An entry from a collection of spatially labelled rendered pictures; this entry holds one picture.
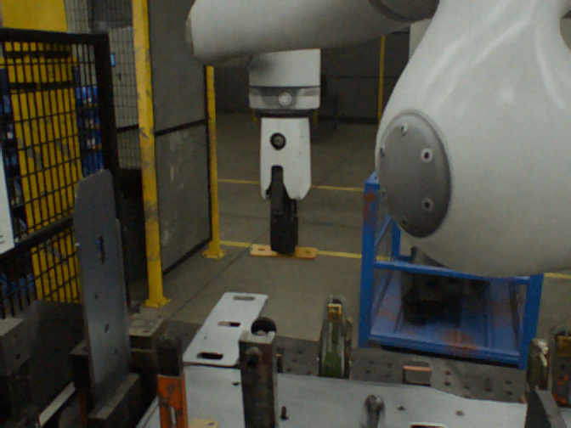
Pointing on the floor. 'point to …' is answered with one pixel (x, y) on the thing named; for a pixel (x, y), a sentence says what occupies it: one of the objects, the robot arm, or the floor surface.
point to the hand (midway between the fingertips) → (284, 233)
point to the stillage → (440, 301)
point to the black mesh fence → (103, 61)
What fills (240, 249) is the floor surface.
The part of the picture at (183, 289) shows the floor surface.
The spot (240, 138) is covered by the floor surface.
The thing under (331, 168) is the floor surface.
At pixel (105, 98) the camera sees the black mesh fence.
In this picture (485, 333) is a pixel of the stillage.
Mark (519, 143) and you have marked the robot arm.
